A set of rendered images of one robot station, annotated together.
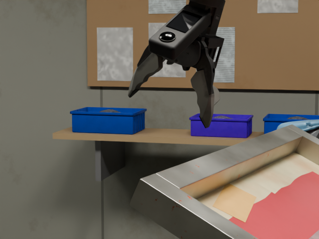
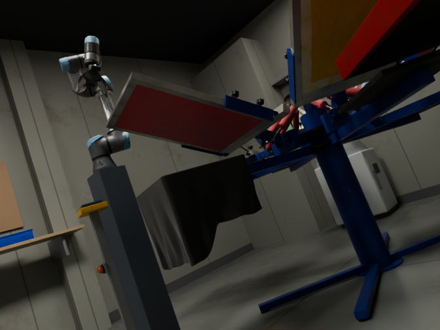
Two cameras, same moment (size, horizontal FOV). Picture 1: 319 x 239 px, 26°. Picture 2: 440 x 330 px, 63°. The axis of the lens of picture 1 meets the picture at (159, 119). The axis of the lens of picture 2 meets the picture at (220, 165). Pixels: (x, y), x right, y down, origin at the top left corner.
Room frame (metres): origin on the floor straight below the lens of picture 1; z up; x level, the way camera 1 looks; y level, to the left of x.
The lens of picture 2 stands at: (-0.14, 1.26, 0.68)
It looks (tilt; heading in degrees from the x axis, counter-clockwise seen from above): 8 degrees up; 299
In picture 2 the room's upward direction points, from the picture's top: 21 degrees counter-clockwise
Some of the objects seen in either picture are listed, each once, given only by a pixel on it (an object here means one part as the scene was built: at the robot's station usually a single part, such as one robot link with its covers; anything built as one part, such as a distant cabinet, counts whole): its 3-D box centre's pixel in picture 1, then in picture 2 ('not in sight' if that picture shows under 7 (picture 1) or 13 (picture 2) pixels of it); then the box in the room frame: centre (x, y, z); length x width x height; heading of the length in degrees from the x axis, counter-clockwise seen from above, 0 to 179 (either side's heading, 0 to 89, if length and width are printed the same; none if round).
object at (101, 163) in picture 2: not in sight; (103, 164); (1.52, -0.32, 1.25); 0.15 x 0.15 x 0.10
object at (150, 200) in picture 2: not in sight; (163, 227); (1.06, -0.12, 0.74); 0.45 x 0.03 x 0.43; 152
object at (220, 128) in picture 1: (221, 125); not in sight; (3.43, -0.31, 1.17); 0.29 x 0.20 x 0.10; 76
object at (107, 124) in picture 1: (108, 120); not in sight; (3.57, 0.26, 1.18); 0.35 x 0.24 x 0.11; 76
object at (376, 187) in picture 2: not in sight; (351, 173); (0.78, -3.63, 0.62); 0.72 x 0.57 x 1.24; 166
